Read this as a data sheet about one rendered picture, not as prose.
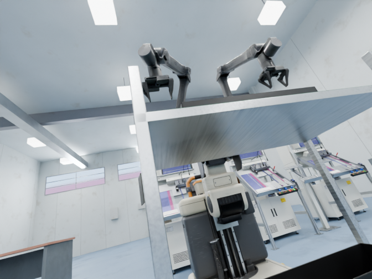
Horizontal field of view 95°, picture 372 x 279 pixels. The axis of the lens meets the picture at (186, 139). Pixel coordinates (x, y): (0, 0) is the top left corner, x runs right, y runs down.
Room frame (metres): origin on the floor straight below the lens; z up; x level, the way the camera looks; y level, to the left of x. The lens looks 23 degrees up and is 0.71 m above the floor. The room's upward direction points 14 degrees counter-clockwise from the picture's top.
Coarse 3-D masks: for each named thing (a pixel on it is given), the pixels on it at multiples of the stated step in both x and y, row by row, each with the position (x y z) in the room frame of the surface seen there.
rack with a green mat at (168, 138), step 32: (288, 96) 0.43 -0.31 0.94; (320, 96) 0.45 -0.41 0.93; (352, 96) 0.49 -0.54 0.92; (160, 128) 0.39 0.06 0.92; (192, 128) 0.43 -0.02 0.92; (224, 128) 0.49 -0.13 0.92; (256, 128) 0.56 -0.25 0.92; (288, 128) 0.65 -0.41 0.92; (320, 128) 0.77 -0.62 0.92; (160, 160) 0.64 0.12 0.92; (192, 160) 0.76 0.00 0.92; (320, 160) 0.94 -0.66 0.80; (160, 224) 0.34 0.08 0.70; (352, 224) 0.94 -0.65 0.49; (160, 256) 0.34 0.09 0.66
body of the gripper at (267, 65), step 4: (268, 60) 0.67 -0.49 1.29; (272, 60) 0.68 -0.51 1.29; (264, 64) 0.68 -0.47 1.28; (268, 64) 0.67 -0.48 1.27; (272, 64) 0.67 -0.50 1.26; (264, 68) 0.69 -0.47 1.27; (268, 68) 0.66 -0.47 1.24; (272, 68) 0.67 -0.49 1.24; (272, 76) 0.73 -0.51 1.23; (276, 76) 0.73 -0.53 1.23
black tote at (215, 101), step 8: (304, 88) 0.61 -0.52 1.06; (312, 88) 0.62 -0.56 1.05; (232, 96) 0.54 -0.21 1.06; (240, 96) 0.55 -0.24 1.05; (248, 96) 0.55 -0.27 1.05; (256, 96) 0.56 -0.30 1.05; (264, 96) 0.57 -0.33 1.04; (272, 96) 0.58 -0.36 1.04; (184, 104) 0.50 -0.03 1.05; (192, 104) 0.51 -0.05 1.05; (200, 104) 0.51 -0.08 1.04; (208, 104) 0.52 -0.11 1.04
